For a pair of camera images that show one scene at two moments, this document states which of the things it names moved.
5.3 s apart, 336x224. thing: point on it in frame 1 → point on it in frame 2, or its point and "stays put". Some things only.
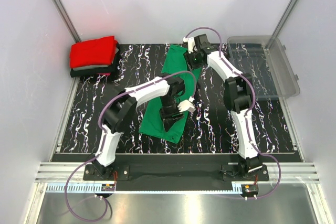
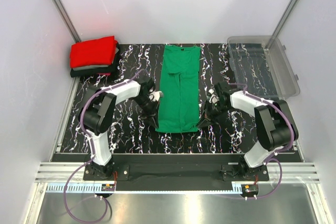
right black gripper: (191, 64) → (209, 119)
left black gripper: (168, 120) → (150, 115)
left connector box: (107, 187) stays put
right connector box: (250, 189) stays put
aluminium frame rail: (278, 173) stays put
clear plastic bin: (264, 58) stays put
